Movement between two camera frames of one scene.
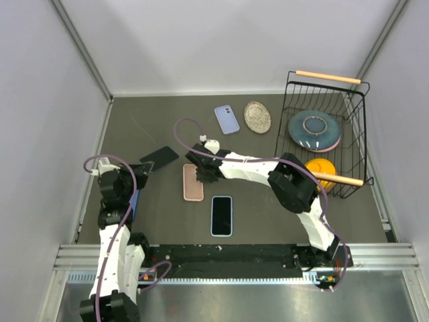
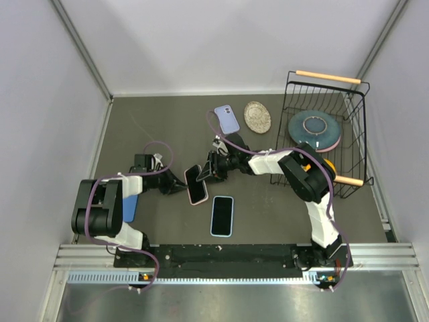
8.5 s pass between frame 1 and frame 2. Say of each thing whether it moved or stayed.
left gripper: moved
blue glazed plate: stayed
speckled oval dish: stayed
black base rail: stayed
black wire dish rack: stayed
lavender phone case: stayed
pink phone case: moved
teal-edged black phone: moved
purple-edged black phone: stayed
